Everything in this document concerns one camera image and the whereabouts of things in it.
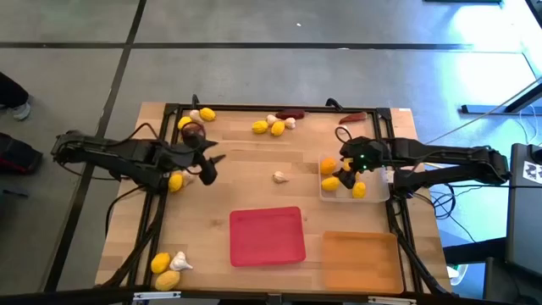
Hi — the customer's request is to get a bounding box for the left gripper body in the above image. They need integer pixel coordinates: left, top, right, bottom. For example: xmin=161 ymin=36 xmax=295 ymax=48
xmin=169 ymin=147 xmax=213 ymax=170

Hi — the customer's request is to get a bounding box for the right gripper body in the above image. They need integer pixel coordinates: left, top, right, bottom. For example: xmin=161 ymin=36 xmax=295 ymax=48
xmin=353 ymin=137 xmax=389 ymax=173

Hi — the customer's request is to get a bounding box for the red plastic bin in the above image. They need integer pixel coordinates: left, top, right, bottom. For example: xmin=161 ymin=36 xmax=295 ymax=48
xmin=229 ymin=206 xmax=307 ymax=268

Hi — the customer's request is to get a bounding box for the orange-tinted lemon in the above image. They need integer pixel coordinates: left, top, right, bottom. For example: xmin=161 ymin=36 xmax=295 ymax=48
xmin=319 ymin=157 xmax=338 ymax=176

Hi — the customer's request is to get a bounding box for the bright red chili pepper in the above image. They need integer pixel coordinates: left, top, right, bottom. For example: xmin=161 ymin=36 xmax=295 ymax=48
xmin=183 ymin=123 xmax=205 ymax=139

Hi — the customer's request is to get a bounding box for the clear plastic bin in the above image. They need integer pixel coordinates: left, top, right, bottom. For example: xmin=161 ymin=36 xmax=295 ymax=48
xmin=318 ymin=152 xmax=391 ymax=204

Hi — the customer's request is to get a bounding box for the brownish red chili pepper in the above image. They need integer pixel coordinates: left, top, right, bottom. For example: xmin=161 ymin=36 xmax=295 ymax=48
xmin=338 ymin=111 xmax=369 ymax=125

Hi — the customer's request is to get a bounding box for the dark red chili pepper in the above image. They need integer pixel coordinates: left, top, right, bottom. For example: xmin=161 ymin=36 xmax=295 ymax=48
xmin=274 ymin=108 xmax=307 ymax=121

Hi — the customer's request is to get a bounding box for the orange plastic bin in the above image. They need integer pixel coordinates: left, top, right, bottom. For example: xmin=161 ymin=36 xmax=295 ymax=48
xmin=320 ymin=230 xmax=405 ymax=295

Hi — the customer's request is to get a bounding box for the pale orange lemon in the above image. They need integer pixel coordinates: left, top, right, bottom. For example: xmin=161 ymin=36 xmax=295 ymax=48
xmin=154 ymin=269 xmax=181 ymax=292

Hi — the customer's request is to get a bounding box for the black stand base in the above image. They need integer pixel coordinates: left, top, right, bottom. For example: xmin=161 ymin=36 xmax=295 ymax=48
xmin=460 ymin=84 xmax=542 ymax=116

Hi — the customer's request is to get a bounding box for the white round floor object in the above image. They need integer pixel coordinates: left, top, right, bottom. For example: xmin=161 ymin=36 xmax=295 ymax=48
xmin=446 ymin=263 xmax=470 ymax=286

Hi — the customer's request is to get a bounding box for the dark grey equipment case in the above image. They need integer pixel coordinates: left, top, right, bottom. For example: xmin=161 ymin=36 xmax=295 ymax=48
xmin=505 ymin=142 xmax=542 ymax=279

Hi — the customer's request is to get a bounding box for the black and red bag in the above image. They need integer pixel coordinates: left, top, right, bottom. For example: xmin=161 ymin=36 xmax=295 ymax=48
xmin=0 ymin=132 xmax=44 ymax=175

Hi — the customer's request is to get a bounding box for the person's shoe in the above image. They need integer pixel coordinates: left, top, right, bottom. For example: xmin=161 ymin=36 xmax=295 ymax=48
xmin=11 ymin=101 xmax=32 ymax=122

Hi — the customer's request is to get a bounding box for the black rig bar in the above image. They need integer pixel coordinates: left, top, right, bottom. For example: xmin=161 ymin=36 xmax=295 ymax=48
xmin=0 ymin=286 xmax=542 ymax=305

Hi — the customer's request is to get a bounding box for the person's leg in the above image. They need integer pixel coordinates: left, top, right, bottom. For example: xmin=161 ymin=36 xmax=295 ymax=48
xmin=0 ymin=71 xmax=30 ymax=109

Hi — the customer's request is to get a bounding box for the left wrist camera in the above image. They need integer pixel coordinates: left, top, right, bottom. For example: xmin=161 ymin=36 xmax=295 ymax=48
xmin=185 ymin=136 xmax=219 ymax=153

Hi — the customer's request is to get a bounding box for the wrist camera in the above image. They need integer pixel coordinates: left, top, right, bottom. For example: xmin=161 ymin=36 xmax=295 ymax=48
xmin=340 ymin=139 xmax=360 ymax=158
xmin=185 ymin=136 xmax=219 ymax=153

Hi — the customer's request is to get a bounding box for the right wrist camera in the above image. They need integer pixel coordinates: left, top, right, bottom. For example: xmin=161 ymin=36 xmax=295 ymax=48
xmin=340 ymin=139 xmax=360 ymax=158

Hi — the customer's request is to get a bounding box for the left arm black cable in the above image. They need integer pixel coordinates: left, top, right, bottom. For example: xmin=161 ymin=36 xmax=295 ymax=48
xmin=57 ymin=121 xmax=208 ymax=179

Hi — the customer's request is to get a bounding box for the black floor cable bundle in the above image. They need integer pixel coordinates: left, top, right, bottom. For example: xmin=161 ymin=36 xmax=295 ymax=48
xmin=423 ymin=181 xmax=482 ymax=245

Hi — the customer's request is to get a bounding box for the silver metal bracket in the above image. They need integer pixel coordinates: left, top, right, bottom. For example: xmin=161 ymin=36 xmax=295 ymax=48
xmin=367 ymin=295 xmax=418 ymax=305
xmin=132 ymin=290 xmax=182 ymax=302

